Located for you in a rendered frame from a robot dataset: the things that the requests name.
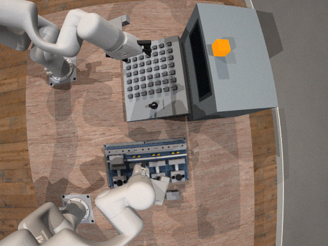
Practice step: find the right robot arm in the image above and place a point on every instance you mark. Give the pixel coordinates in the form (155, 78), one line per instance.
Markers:
(48, 226)

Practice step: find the grey cabinet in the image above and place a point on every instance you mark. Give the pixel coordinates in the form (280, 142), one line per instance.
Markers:
(220, 65)

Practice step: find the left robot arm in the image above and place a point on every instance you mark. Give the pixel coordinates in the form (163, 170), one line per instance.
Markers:
(20, 24)

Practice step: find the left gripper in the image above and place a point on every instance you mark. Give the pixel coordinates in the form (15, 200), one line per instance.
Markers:
(130, 47)

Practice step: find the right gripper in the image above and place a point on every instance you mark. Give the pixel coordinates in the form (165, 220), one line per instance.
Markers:
(139, 168)

